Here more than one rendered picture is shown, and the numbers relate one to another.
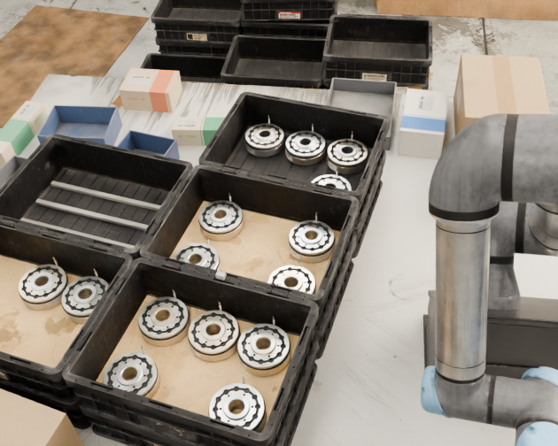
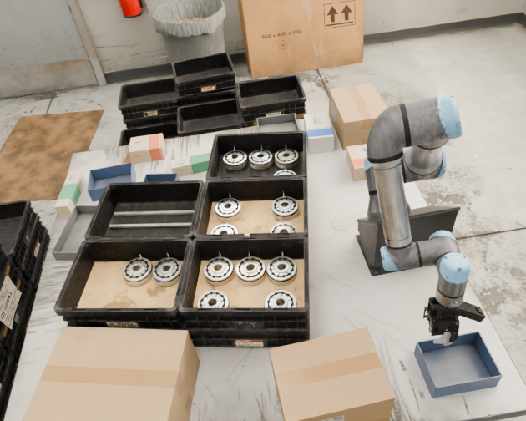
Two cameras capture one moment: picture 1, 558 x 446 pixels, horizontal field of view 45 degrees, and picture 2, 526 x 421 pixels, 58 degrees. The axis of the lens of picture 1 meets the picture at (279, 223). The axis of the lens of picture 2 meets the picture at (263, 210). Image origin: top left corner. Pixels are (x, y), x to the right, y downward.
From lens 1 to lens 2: 0.42 m
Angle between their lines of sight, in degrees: 10
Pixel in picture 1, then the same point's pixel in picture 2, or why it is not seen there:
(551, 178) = (428, 129)
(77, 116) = (106, 174)
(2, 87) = (16, 174)
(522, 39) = (344, 77)
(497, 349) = not seen: hidden behind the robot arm
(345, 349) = (320, 264)
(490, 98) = (354, 109)
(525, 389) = (434, 243)
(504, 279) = not seen: hidden behind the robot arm
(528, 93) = (373, 103)
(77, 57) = (63, 144)
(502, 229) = not seen: hidden behind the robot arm
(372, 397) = (343, 285)
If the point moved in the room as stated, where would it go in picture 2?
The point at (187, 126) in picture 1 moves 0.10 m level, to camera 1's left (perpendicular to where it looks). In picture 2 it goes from (180, 164) to (159, 169)
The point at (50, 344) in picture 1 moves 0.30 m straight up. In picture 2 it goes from (155, 301) to (129, 243)
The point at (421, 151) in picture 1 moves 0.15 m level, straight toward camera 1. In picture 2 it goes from (322, 149) to (326, 169)
